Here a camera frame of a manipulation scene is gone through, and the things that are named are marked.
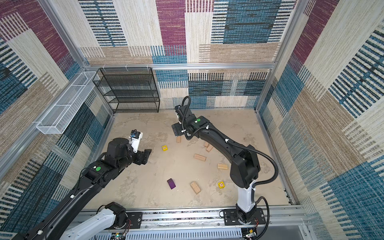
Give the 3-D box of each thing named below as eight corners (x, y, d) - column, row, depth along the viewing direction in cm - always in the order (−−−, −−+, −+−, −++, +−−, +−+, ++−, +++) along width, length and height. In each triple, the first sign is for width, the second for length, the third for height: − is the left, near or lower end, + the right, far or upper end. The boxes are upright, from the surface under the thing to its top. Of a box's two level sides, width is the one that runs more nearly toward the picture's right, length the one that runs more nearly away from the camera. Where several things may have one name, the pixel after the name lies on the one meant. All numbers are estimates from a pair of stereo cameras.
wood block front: (196, 194, 82) (196, 193, 81) (189, 185, 85) (189, 183, 84) (200, 190, 84) (201, 189, 82) (194, 181, 87) (194, 180, 85)
